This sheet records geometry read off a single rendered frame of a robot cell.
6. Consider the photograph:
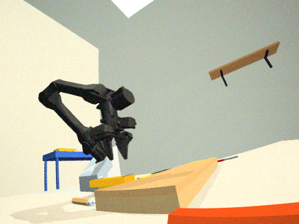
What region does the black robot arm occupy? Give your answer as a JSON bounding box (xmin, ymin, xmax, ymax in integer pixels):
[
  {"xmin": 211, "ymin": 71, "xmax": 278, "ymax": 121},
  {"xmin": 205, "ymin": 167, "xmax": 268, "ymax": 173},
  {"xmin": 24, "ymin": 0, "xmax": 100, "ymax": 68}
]
[{"xmin": 38, "ymin": 79, "xmax": 136, "ymax": 163}]

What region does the tan wooden board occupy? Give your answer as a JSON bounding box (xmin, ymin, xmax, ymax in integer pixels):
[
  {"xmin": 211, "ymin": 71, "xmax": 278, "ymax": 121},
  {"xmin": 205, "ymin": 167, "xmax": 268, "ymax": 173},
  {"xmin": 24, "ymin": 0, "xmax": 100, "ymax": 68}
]
[{"xmin": 94, "ymin": 157, "xmax": 218, "ymax": 214}]

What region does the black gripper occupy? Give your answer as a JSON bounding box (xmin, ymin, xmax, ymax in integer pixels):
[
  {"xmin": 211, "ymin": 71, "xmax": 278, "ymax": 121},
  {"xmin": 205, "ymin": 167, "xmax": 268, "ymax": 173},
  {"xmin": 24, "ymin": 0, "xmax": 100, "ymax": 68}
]
[{"xmin": 90, "ymin": 113, "xmax": 133, "ymax": 161}]

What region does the orange-handled awl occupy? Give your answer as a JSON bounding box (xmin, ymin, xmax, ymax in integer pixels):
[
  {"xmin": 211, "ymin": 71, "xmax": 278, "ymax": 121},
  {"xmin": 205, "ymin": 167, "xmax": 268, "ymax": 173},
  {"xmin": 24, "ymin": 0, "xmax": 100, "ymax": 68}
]
[{"xmin": 71, "ymin": 197, "xmax": 95, "ymax": 206}]

